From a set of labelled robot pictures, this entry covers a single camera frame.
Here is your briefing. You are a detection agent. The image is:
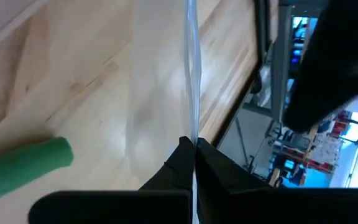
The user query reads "green elastic bandage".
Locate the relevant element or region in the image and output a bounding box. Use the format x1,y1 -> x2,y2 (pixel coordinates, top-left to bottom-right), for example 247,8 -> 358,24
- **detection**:
0,136 -> 75,208

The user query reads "clear zip bag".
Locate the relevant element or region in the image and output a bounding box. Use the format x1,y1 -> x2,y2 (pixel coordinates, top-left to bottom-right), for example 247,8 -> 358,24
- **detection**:
126,0 -> 203,224

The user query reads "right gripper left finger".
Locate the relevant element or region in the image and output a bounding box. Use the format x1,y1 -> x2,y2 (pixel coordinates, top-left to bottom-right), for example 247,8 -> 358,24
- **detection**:
28,136 -> 197,224

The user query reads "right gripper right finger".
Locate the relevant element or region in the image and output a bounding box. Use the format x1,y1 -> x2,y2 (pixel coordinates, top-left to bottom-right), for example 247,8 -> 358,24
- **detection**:
196,138 -> 358,224

